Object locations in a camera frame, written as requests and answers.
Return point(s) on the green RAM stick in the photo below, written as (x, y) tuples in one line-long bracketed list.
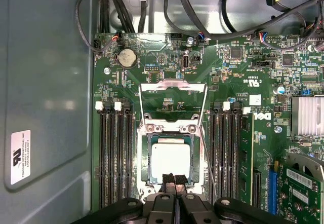
[(246, 158)]

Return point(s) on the CPU socket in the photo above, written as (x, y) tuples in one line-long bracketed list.
[(144, 163)]

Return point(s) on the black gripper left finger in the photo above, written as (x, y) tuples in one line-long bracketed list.
[(159, 208)]

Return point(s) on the black expansion slot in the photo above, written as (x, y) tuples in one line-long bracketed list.
[(257, 188)]

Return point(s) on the silver finned heat sink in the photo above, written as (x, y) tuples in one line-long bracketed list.
[(307, 116)]

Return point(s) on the silver CPU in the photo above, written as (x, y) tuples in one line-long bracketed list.
[(170, 158)]

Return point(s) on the green motherboard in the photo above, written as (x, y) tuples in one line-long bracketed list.
[(227, 82)]

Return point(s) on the round coin battery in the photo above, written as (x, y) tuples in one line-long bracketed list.
[(127, 58)]

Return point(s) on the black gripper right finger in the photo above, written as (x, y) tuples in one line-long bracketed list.
[(195, 208)]

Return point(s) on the blue expansion slot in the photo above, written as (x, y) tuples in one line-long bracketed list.
[(273, 191)]

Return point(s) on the black open PC case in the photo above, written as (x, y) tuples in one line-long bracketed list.
[(45, 82)]

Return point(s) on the black RAM slot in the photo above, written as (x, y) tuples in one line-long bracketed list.
[(110, 145), (236, 145), (225, 145), (119, 145), (215, 145), (129, 145), (102, 145)]

